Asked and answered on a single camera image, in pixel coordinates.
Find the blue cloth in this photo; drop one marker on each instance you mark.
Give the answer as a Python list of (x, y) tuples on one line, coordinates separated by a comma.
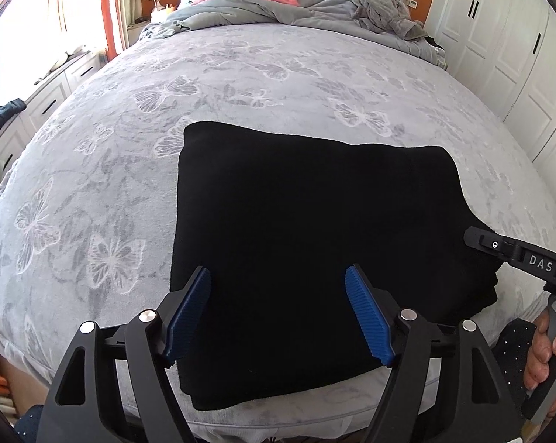
[(3, 115)]

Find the white nightstand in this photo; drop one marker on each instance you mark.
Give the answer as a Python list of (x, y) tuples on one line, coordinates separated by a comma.
[(137, 32)]

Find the orange curtain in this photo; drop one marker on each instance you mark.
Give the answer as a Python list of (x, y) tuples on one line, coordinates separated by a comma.
[(109, 9)]

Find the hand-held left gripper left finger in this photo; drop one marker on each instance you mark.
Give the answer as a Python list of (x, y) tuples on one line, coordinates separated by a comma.
[(188, 318)]

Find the person's dotted dark trouser leg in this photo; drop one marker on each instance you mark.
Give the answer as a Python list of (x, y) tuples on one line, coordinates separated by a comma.
[(513, 346), (28, 427)]

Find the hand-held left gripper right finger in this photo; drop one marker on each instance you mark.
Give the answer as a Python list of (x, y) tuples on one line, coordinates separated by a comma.
[(367, 314)]

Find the crumpled grey garment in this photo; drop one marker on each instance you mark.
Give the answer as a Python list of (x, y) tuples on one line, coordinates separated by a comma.
[(384, 14)]

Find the black pants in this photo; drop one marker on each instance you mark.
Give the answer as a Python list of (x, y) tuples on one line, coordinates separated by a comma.
[(305, 217)]

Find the person's right hand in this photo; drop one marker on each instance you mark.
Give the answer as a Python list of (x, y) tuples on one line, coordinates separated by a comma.
[(538, 346)]

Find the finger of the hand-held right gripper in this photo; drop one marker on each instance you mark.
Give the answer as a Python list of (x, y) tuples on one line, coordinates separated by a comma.
[(490, 243)]

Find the grey butterfly bedspread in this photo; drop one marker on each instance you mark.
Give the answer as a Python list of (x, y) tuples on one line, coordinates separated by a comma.
[(121, 157)]

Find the white drawer cabinet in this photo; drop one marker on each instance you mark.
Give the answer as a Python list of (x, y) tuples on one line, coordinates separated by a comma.
[(52, 97)]

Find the white wardrobe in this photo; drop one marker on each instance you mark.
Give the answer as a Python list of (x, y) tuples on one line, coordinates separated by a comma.
[(504, 32)]

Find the grey duvet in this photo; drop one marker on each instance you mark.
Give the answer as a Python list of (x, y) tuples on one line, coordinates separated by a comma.
[(324, 4)]

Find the window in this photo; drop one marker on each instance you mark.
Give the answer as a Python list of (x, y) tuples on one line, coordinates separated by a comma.
[(28, 32)]

